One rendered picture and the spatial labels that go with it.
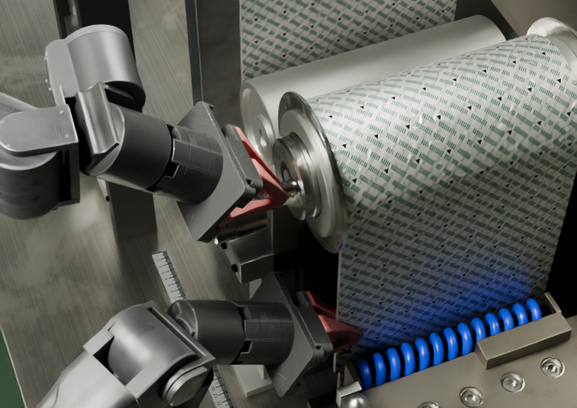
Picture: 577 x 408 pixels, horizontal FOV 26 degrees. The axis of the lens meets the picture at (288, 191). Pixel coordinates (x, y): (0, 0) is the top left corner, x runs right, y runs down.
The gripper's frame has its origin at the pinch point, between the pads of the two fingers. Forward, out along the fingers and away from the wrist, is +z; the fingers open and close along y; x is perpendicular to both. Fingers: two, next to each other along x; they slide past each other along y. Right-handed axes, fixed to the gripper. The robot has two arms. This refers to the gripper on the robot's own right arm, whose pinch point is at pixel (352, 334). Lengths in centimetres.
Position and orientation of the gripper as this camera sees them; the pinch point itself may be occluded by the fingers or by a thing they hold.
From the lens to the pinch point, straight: 121.2
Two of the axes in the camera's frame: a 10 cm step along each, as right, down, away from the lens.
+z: 8.0, 0.8, 5.9
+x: 4.6, -7.1, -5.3
